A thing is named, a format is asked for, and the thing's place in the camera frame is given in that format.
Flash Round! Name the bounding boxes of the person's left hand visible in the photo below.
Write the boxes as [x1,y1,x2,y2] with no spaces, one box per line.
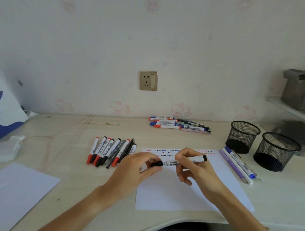
[101,152,165,205]

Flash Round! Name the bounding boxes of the person's right hand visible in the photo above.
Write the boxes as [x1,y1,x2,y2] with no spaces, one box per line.
[174,147,227,203]

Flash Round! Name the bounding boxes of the red-capped white marker pen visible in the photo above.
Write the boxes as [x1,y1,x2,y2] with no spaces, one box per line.
[93,138,112,166]
[111,139,130,167]
[86,137,100,165]

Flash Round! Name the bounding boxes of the black slim pen silver tip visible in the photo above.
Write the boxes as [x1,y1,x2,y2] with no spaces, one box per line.
[119,142,135,165]
[118,138,135,165]

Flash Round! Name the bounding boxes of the purple slim pen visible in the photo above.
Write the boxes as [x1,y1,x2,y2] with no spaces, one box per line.
[219,149,248,183]

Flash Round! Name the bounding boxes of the white slim pen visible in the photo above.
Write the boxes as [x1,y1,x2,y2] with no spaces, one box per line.
[221,148,253,185]

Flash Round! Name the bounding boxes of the blue-capped white marker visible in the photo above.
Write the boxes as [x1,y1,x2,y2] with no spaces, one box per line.
[225,146,257,179]

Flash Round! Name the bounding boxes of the white paper sheet with squiggles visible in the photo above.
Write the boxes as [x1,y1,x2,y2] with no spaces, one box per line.
[135,148,254,212]

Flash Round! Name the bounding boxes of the wooden pencil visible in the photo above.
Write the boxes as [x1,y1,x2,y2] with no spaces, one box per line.
[232,151,261,181]

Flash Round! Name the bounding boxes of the black mesh cup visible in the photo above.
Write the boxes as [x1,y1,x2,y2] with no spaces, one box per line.
[225,121,261,155]
[253,132,302,173]

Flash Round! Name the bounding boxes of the pile of assorted pens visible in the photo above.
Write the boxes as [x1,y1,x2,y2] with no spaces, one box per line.
[149,116,212,135]

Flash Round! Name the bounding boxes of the person's left forearm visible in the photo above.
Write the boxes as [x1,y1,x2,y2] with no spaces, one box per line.
[38,187,112,231]

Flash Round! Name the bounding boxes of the light wooden table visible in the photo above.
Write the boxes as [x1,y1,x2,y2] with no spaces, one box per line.
[0,114,305,231]

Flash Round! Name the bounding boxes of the paper-wrapped chopsticks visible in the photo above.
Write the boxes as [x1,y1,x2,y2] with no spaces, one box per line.
[80,121,119,126]

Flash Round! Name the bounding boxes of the blank white paper sheet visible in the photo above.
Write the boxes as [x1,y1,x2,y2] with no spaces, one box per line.
[0,163,61,231]

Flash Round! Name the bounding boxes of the clear acrylic rack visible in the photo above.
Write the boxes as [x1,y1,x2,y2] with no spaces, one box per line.
[260,96,305,156]

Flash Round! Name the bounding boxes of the crumpled white tissue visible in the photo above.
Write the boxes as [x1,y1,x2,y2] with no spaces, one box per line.
[0,135,25,163]

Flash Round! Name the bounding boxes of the white plastic bag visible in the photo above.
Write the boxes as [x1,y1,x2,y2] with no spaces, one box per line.
[0,76,29,140]

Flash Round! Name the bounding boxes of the thin pink cord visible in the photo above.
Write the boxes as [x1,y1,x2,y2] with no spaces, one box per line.
[23,115,93,169]

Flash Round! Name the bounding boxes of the gold wall socket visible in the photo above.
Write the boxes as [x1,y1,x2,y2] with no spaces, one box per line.
[139,70,158,91]

